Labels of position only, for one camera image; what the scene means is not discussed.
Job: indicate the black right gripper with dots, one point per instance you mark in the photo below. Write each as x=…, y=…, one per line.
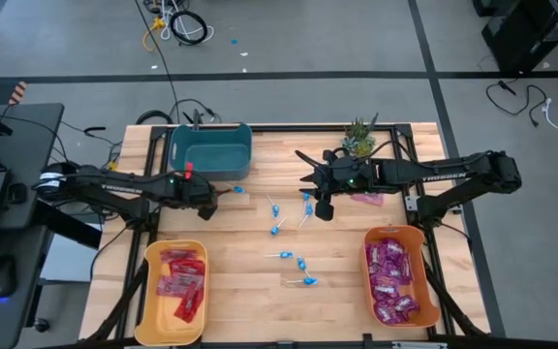
x=342, y=177

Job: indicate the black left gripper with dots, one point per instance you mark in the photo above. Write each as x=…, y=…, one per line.
x=196, y=194

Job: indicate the red Twizzlers candy pack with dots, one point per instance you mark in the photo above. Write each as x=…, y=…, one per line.
x=188, y=266
x=185, y=310
x=195, y=296

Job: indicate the purple Skittles candy pack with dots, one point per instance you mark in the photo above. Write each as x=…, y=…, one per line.
x=381, y=278
x=406, y=304
x=393, y=248
x=385, y=291
x=373, y=256
x=403, y=269
x=385, y=312

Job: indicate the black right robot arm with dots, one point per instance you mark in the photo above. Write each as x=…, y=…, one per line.
x=453, y=174

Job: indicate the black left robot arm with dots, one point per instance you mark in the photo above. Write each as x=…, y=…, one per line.
x=114, y=186

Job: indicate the teal plastic bin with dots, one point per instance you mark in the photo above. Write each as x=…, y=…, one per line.
x=211, y=160

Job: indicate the potted succulent plant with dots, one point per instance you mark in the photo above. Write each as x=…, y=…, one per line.
x=359, y=138

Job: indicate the yellow plastic bin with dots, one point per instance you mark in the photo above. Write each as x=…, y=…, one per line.
x=163, y=325

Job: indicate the orange plastic bin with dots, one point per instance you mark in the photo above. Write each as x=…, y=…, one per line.
x=424, y=271

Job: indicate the light grey box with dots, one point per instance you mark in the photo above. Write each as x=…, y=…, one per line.
x=71, y=262

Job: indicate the black desk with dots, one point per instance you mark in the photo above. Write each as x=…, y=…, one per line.
x=32, y=145

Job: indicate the black chair caster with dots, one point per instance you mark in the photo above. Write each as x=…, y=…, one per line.
x=41, y=325

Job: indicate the orange black striped object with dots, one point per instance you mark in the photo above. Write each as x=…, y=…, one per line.
x=17, y=92

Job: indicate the black mouse with light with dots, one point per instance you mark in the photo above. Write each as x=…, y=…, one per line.
x=2, y=276

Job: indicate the black equipment cabinet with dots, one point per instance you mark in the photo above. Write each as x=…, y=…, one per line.
x=531, y=29

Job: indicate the grey metal bracket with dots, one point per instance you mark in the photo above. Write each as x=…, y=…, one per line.
x=411, y=203

